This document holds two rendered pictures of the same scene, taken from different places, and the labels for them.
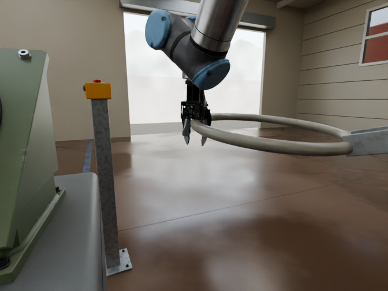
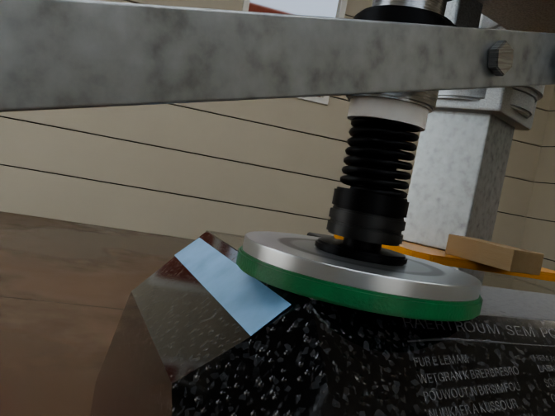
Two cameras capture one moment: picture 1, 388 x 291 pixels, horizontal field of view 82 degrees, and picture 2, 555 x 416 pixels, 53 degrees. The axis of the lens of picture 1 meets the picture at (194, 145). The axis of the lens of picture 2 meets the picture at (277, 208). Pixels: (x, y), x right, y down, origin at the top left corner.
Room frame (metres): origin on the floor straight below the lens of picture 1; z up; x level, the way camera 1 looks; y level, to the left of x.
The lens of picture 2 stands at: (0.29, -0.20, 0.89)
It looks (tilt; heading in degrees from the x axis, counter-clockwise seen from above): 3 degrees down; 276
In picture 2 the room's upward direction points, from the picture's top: 11 degrees clockwise
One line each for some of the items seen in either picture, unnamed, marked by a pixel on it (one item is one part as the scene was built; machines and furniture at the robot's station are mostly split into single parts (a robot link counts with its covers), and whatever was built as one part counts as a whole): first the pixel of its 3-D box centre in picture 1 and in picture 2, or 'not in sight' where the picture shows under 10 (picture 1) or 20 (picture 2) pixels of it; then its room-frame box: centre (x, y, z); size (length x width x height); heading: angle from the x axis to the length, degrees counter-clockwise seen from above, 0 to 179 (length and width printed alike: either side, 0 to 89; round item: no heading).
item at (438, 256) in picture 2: not in sight; (443, 253); (-0.02, -1.82, 0.76); 0.49 x 0.49 x 0.05; 26
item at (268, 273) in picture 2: not in sight; (358, 265); (0.26, -0.71, 0.82); 0.22 x 0.22 x 0.04
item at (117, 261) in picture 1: (105, 181); not in sight; (1.21, 0.50, 0.54); 0.20 x 0.20 x 1.09; 26
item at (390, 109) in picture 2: not in sight; (389, 105); (0.26, -0.71, 0.97); 0.07 x 0.07 x 0.04
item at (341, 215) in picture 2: not in sight; (367, 219); (0.26, -0.71, 0.87); 0.07 x 0.07 x 0.01
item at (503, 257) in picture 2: not in sight; (491, 253); (-0.09, -1.57, 0.81); 0.20 x 0.10 x 0.05; 124
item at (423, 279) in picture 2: not in sight; (358, 261); (0.26, -0.71, 0.83); 0.21 x 0.21 x 0.01
